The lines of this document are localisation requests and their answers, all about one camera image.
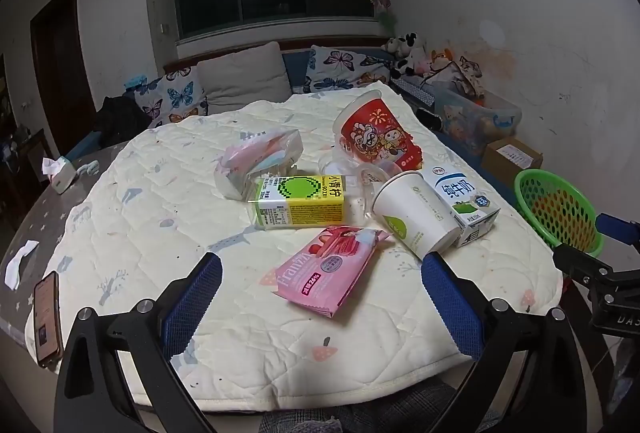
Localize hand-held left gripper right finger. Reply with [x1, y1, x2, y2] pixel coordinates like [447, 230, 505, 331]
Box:
[421, 251, 593, 433]

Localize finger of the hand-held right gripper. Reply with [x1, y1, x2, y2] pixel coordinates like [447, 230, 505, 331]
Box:
[595, 212, 640, 246]
[552, 243, 626, 286]

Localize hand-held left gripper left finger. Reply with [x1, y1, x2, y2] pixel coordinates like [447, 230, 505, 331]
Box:
[54, 252, 224, 433]

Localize green plastic basket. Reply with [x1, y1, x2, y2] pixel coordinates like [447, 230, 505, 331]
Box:
[514, 169, 605, 258]

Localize blue white milk carton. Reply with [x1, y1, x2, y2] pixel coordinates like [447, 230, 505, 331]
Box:
[422, 166, 502, 248]

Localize white paper cup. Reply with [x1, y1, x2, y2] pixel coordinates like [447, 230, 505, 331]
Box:
[371, 170, 463, 260]

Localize pink snack packet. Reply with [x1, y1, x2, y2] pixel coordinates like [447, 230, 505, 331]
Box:
[260, 225, 391, 320]

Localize yellow green drink carton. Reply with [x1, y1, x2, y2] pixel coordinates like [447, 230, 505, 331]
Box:
[248, 173, 347, 231]

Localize pink blue tissue packet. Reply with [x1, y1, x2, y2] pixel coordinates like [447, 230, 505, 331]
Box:
[214, 129, 304, 200]

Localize clear plastic cup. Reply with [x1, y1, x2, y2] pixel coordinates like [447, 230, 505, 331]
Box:
[318, 148, 362, 186]

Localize red paper bucket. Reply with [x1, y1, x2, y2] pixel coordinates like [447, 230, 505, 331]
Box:
[332, 89, 426, 173]

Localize white quilted mat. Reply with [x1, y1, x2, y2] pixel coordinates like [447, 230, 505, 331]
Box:
[25, 80, 563, 414]

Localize cardboard box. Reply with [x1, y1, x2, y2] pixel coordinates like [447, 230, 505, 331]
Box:
[481, 137, 544, 186]

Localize smartphone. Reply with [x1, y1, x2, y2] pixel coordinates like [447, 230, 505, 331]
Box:
[33, 270, 65, 368]

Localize grey plaid pants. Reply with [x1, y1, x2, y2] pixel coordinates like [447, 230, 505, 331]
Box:
[257, 383, 451, 433]

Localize clear plastic storage box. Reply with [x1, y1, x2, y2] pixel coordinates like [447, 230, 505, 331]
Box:
[432, 83, 522, 154]

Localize white tissue box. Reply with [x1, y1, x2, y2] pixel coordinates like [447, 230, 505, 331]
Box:
[41, 156, 77, 195]

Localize white paper scrap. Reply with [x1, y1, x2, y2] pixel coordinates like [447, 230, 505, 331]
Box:
[4, 239, 40, 290]

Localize grey starred tablecloth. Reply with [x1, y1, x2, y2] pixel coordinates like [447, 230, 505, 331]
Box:
[0, 140, 151, 364]

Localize dark clothes pile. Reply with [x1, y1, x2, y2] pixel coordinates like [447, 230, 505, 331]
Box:
[92, 96, 151, 149]

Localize butterfly print pillow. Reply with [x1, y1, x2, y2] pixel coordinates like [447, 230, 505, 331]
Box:
[134, 66, 208, 129]
[304, 44, 396, 95]

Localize beige pillow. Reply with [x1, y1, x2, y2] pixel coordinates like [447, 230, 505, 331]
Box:
[196, 42, 292, 115]

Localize orange fox plush toy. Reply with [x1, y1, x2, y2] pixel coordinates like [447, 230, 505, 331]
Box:
[425, 48, 453, 74]

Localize wooden door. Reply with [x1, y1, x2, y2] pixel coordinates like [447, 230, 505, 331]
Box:
[30, 0, 96, 154]

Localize colourful hanging decoration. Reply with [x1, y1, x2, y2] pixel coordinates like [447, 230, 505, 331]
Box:
[367, 0, 398, 31]

